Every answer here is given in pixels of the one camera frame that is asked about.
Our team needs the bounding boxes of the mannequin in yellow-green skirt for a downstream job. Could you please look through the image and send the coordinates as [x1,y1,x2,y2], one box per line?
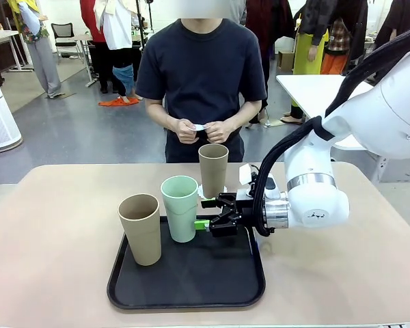
[280,0,329,126]

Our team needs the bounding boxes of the person's left forearm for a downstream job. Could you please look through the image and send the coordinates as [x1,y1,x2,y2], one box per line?
[225,98,262,131]

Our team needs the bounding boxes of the mannequin in white shirt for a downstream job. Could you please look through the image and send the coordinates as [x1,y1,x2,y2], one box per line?
[94,0,143,105]

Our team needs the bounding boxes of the tall brown cup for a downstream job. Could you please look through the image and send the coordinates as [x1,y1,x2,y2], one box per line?
[118,193,163,267]
[197,143,230,200]

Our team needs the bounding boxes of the black plastic tray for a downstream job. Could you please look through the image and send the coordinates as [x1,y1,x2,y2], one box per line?
[106,214,267,311]

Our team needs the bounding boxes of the person's right hand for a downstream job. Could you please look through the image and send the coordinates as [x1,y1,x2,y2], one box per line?
[173,118,200,144]

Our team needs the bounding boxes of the white perforated air purifier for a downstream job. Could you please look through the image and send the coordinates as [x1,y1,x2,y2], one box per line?
[0,57,23,154]

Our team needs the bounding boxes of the orange cloth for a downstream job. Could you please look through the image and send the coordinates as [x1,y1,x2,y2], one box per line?
[98,96,142,108]

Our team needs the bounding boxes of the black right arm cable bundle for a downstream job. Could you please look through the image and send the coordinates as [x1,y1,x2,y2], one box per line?
[251,21,410,237]

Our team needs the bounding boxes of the tall light green cup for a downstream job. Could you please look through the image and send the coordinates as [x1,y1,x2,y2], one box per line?
[161,175,200,244]

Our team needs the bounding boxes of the person in red top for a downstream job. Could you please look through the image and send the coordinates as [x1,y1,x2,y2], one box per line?
[79,0,111,94]

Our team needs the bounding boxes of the person's left hand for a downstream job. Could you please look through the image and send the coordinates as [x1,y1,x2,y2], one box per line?
[206,120,234,145]

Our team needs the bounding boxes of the white rectangular table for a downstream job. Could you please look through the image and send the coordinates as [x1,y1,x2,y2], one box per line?
[275,74,391,184]

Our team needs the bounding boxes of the black mesh office chair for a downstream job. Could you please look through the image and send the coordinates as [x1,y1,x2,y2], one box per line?
[51,22,85,61]

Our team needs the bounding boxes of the grey background desk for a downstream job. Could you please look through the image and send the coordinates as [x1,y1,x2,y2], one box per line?
[0,29,36,73]

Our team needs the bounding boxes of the brown cardboard box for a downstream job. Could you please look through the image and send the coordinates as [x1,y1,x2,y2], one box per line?
[276,50,295,74]

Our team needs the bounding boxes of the mannequin in orange skirt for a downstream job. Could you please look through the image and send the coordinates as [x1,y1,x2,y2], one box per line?
[320,18,351,76]

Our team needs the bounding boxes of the background desk with white legs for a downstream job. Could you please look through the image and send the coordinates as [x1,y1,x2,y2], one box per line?
[74,33,100,89]

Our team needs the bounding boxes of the person in navy t-shirt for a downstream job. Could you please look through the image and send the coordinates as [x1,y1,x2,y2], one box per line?
[135,18,268,164]

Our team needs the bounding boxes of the black tripod stand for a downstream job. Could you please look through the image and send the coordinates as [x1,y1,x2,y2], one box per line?
[135,0,155,53]

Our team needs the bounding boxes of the mannequin in black robe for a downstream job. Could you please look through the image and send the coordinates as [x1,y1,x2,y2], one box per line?
[374,0,410,55]

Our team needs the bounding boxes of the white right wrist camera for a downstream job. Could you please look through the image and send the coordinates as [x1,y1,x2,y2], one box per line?
[238,163,278,200]

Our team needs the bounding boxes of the person's right forearm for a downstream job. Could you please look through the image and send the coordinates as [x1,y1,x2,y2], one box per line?
[144,97,181,133]

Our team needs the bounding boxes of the mannequin in dark red garment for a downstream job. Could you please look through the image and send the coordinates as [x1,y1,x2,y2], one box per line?
[244,0,295,129]

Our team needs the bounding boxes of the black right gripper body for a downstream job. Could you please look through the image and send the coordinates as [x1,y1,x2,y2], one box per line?
[230,190,262,237]

